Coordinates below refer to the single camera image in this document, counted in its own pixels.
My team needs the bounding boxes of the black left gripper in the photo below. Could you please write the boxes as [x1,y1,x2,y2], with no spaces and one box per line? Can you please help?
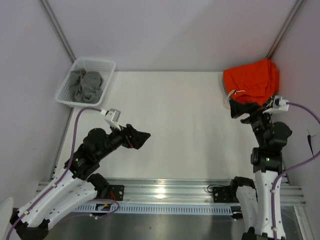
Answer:
[96,120,151,161]

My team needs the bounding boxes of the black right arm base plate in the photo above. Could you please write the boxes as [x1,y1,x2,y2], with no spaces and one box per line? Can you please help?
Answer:
[206,184,239,203]

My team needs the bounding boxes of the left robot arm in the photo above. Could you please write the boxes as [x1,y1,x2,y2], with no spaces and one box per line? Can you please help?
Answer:
[9,124,151,240]

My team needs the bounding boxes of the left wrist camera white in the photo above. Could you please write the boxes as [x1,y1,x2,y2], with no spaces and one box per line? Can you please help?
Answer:
[100,108,124,131]

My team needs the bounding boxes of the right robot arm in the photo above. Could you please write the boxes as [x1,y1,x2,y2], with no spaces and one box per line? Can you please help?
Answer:
[228,96,292,240]

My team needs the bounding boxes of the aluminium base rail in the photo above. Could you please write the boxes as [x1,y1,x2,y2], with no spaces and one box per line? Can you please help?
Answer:
[34,177,307,206]

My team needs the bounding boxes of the white slotted cable duct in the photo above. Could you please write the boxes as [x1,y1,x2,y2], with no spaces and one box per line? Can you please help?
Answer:
[73,202,241,216]

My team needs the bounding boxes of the aluminium corner post right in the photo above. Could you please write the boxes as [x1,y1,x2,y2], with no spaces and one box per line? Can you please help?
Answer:
[266,0,306,59]

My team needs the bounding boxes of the aluminium corner post left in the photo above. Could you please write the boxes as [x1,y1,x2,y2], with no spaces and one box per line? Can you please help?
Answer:
[38,0,76,63]

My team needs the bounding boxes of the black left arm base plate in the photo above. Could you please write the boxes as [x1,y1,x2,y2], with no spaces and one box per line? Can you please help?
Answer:
[107,184,125,202]

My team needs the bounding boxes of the grey shorts in basket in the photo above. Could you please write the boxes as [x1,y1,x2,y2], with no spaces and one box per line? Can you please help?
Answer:
[69,68,104,104]

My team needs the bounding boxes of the orange shorts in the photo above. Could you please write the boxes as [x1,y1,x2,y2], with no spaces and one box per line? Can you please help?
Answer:
[222,58,280,105]

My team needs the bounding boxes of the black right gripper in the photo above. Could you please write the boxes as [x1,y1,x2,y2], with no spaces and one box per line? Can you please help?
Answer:
[229,99,276,147]

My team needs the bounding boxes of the white plastic basket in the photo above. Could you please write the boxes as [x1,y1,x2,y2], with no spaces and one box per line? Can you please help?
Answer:
[55,57,116,108]

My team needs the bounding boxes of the folded green shorts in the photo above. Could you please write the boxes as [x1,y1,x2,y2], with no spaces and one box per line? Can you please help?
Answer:
[263,94,276,108]

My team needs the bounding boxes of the aluminium corner post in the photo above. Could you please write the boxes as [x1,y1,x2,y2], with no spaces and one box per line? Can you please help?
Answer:
[266,0,306,59]
[38,0,76,63]

